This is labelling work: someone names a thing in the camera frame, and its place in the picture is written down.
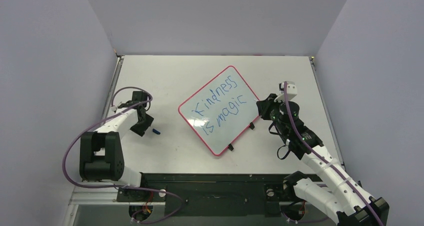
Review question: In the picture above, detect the blue marker cap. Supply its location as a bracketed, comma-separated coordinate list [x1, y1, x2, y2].
[152, 128, 161, 135]

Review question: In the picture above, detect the pink framed whiteboard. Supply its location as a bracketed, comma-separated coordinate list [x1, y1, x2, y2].
[178, 65, 259, 156]

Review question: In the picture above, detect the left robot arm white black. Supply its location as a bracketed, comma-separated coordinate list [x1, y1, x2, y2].
[79, 89, 154, 201]

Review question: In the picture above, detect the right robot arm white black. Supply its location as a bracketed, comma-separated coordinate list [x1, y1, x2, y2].
[256, 93, 390, 226]

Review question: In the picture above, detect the black right whiteboard stand foot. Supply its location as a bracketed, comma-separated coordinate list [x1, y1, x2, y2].
[249, 122, 255, 130]

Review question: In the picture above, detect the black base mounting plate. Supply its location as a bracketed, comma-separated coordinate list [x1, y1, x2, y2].
[116, 173, 294, 222]

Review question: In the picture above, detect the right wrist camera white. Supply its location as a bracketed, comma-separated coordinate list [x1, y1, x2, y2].
[273, 81, 298, 103]

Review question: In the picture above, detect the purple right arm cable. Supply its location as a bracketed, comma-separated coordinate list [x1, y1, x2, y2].
[279, 81, 385, 226]

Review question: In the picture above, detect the aluminium extrusion rail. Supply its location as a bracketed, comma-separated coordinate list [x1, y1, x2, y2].
[68, 186, 145, 206]

